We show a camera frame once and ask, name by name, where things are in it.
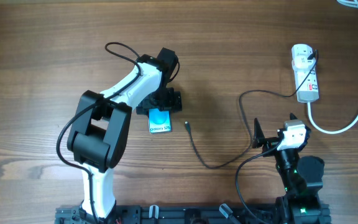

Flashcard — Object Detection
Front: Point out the Galaxy smartphone with cyan screen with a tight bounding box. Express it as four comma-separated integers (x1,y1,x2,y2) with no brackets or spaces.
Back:
149,108,172,134

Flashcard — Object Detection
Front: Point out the black USB charging cable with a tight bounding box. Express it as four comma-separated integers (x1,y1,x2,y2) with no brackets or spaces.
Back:
184,49,319,170

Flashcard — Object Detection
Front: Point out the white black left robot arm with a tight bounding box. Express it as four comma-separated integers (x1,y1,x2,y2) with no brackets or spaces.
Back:
67,48,182,223

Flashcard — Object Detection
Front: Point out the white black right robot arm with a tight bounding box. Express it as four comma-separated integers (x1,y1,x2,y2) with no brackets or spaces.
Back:
252,114,331,224

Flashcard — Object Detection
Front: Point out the white USB charger plug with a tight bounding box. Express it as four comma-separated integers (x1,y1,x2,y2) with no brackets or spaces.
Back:
291,55,314,72

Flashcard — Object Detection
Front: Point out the white power strip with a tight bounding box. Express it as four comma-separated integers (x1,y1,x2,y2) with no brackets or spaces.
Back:
291,44,319,103

